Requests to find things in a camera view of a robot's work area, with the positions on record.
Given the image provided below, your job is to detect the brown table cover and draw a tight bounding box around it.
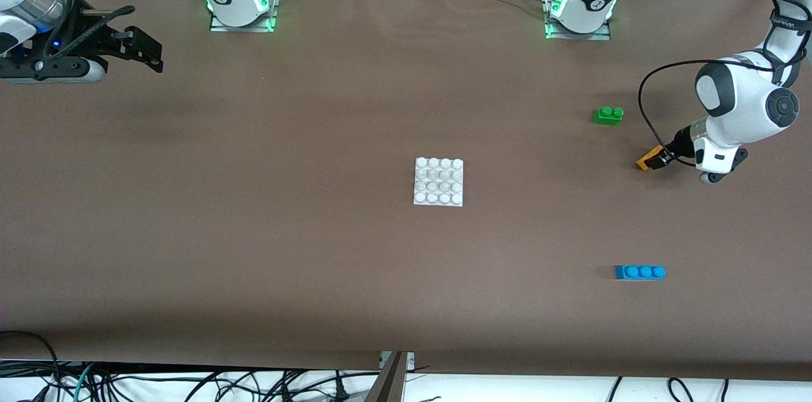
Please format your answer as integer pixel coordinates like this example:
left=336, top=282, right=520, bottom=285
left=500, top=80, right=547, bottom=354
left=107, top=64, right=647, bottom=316
left=0, top=0, right=812, bottom=382

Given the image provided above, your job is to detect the black cable loop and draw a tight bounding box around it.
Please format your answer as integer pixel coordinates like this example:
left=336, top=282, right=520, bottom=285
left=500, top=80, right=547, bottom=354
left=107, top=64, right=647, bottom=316
left=667, top=377, right=697, bottom=402

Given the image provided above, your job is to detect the blue toy block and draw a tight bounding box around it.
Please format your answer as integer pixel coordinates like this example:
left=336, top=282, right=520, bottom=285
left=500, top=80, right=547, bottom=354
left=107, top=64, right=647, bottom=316
left=614, top=265, right=667, bottom=281

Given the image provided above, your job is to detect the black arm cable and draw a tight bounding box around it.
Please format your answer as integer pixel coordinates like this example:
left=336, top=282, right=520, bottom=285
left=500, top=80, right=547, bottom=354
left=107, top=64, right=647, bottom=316
left=638, top=60, right=778, bottom=167
left=38, top=0, right=136, bottom=60

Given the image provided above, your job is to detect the metal table edge bracket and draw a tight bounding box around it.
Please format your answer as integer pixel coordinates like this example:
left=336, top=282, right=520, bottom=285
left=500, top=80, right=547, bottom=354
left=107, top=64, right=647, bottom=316
left=365, top=351, right=416, bottom=402

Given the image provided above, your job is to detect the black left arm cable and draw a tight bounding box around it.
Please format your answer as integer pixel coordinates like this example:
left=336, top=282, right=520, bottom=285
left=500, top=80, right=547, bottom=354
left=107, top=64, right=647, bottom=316
left=638, top=60, right=778, bottom=167

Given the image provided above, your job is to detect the white studded base plate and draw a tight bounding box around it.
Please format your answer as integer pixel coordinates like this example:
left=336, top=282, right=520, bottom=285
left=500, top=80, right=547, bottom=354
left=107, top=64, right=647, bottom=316
left=413, top=157, right=464, bottom=207

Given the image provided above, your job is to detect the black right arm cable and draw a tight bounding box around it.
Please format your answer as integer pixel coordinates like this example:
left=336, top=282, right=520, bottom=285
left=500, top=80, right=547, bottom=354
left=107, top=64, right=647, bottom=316
left=38, top=0, right=136, bottom=60

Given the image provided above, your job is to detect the yellow toy block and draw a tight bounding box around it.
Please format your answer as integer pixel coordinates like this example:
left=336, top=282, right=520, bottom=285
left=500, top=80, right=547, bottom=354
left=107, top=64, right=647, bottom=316
left=636, top=145, right=667, bottom=172

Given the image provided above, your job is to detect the teal cable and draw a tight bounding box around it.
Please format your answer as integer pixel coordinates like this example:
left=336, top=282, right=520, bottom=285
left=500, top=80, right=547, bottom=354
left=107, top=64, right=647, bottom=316
left=72, top=363, right=97, bottom=402

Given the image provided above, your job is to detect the black floor cable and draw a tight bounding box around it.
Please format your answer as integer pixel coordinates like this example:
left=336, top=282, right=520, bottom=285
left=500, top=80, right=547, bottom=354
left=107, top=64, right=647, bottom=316
left=0, top=330, right=62, bottom=402

